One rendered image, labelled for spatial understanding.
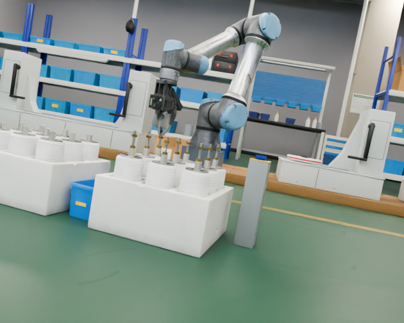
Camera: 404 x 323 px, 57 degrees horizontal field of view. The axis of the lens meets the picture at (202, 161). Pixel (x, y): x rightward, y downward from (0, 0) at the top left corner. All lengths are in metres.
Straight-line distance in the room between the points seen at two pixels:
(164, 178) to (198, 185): 0.11
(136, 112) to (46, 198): 2.12
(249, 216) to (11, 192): 0.84
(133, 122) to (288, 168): 1.41
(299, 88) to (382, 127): 4.00
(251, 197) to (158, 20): 9.19
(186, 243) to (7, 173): 0.69
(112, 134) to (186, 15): 7.11
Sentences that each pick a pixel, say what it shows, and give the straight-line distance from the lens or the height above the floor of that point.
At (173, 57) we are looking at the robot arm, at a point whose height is 0.63.
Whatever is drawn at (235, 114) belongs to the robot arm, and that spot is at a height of 0.47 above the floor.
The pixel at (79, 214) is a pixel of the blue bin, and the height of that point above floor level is 0.01.
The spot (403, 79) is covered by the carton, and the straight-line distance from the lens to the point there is 6.23.
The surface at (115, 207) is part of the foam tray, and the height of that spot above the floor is 0.09.
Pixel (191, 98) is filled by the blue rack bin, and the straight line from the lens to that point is 5.93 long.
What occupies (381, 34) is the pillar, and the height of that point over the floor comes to 2.66.
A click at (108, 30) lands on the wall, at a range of 10.68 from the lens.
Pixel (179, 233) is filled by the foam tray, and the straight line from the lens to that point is 1.16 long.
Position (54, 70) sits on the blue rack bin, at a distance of 6.79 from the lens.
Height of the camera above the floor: 0.38
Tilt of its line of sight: 5 degrees down
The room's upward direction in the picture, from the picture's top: 10 degrees clockwise
